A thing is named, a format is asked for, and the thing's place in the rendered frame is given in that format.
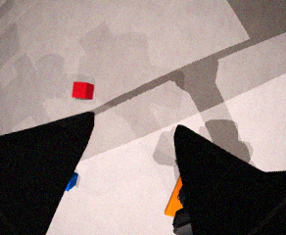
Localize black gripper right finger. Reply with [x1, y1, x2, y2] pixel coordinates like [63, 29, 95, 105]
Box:
[173, 125, 286, 235]

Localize blue cube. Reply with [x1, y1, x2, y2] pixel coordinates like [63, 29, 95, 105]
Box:
[66, 172, 79, 191]

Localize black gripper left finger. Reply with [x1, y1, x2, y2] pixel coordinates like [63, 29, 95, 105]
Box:
[0, 111, 95, 235]

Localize red cube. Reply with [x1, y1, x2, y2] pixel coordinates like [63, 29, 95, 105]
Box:
[72, 81, 95, 99]

